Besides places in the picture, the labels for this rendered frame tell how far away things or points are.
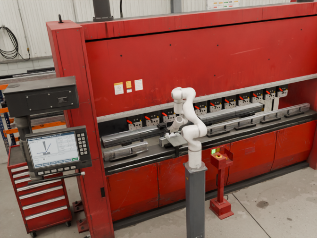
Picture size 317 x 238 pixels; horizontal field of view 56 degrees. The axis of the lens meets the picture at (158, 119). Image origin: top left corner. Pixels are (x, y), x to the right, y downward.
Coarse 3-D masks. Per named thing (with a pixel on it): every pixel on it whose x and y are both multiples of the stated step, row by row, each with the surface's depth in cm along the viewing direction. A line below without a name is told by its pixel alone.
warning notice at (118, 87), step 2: (114, 84) 295; (116, 84) 296; (118, 84) 297; (120, 84) 297; (122, 84) 298; (116, 86) 297; (118, 86) 297; (120, 86) 298; (122, 86) 299; (116, 88) 297; (118, 88) 298; (120, 88) 299; (122, 88) 300; (116, 90) 298; (118, 90) 299; (120, 90) 300; (122, 90) 300; (116, 92) 299; (118, 92) 300; (120, 92) 300; (122, 92) 301
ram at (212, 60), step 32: (192, 32) 307; (224, 32) 321; (256, 32) 337; (288, 32) 354; (96, 64) 281; (128, 64) 293; (160, 64) 306; (192, 64) 320; (224, 64) 336; (256, 64) 353; (288, 64) 372; (96, 96) 292; (128, 96) 305; (160, 96) 319; (224, 96) 352
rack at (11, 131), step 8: (0, 88) 431; (0, 96) 481; (0, 112) 443; (0, 120) 447; (8, 120) 498; (64, 120) 478; (0, 128) 454; (8, 128) 503; (16, 128) 459; (32, 128) 466; (40, 128) 470; (8, 144) 465; (16, 144) 515; (8, 152) 469
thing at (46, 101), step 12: (12, 84) 228; (24, 84) 226; (36, 84) 224; (48, 84) 222; (60, 84) 220; (72, 84) 219; (12, 96) 212; (24, 96) 214; (36, 96) 216; (48, 96) 218; (60, 96) 220; (72, 96) 223; (12, 108) 215; (24, 108) 217; (36, 108) 219; (48, 108) 221; (60, 108) 224; (72, 108) 226; (24, 120) 229; (24, 132) 233; (24, 144) 236; (24, 156) 239
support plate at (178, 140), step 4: (164, 136) 342; (180, 136) 339; (168, 140) 332; (172, 140) 332; (176, 140) 331; (180, 140) 330; (184, 140) 330; (172, 144) 323; (176, 144) 322; (180, 144) 322
